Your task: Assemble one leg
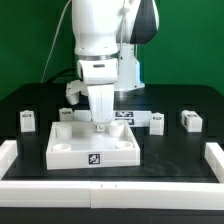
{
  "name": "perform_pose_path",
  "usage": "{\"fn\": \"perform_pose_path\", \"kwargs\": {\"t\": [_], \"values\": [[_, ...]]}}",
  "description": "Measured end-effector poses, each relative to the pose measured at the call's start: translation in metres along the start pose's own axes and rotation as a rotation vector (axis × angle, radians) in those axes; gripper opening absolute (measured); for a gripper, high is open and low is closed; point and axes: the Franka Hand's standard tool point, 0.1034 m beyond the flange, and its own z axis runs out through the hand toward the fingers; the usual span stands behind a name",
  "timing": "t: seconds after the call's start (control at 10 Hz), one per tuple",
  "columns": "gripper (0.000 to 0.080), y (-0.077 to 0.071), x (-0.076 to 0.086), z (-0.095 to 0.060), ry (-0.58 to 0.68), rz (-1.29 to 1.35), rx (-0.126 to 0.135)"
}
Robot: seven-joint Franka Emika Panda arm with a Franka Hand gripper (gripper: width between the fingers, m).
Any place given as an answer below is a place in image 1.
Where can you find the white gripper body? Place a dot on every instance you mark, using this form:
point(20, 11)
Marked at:
point(98, 72)

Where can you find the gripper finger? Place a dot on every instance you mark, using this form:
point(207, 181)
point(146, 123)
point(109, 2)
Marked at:
point(95, 102)
point(109, 103)

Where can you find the white square tabletop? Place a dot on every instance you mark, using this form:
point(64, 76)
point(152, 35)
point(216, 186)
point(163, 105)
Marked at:
point(78, 144)

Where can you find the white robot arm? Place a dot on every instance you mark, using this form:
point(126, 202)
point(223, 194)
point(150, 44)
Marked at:
point(106, 32)

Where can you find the white U-shaped fence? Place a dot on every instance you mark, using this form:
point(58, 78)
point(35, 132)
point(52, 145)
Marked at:
point(93, 194)

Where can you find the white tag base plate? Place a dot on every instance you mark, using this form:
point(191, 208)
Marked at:
point(134, 118)

